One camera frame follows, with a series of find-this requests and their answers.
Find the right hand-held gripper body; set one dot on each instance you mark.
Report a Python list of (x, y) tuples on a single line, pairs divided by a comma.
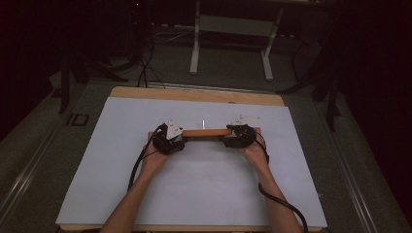
[(244, 136)]

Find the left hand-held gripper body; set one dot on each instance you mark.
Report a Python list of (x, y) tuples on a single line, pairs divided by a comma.
[(168, 142)]

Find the wooden board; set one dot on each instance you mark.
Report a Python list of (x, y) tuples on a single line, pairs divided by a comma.
[(207, 132)]

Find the person's right hand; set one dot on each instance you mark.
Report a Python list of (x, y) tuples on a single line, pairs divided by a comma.
[(256, 155)]

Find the person's left hand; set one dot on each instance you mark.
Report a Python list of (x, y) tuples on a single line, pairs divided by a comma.
[(154, 161)]

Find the metal screw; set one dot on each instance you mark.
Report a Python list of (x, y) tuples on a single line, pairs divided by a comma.
[(203, 124)]

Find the white table sheet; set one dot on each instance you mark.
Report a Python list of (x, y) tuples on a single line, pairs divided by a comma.
[(194, 181)]

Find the wooden table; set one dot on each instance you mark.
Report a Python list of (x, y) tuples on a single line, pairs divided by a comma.
[(194, 95)]

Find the black metal stand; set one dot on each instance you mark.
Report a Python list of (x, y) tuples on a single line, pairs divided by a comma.
[(330, 97), (64, 84)]

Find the metal floor rail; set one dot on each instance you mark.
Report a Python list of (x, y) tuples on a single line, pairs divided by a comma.
[(207, 88)]

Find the white desk frame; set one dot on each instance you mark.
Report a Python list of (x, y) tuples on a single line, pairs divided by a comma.
[(233, 26)]

